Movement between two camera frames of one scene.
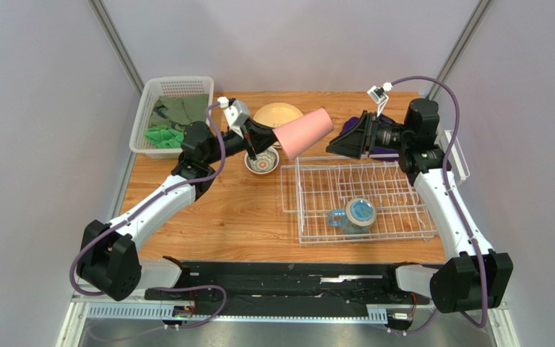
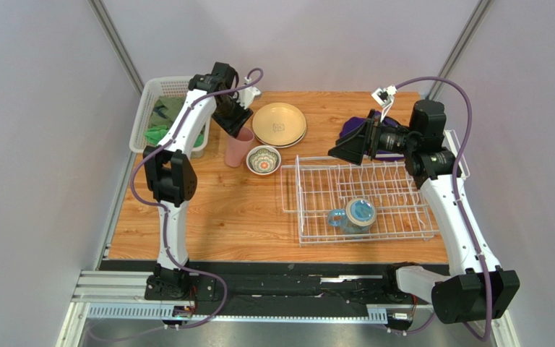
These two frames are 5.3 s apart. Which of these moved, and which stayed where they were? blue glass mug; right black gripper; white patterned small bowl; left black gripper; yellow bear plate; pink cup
Moved: left black gripper; pink cup
Stayed: yellow bear plate; right black gripper; white patterned small bowl; blue glass mug
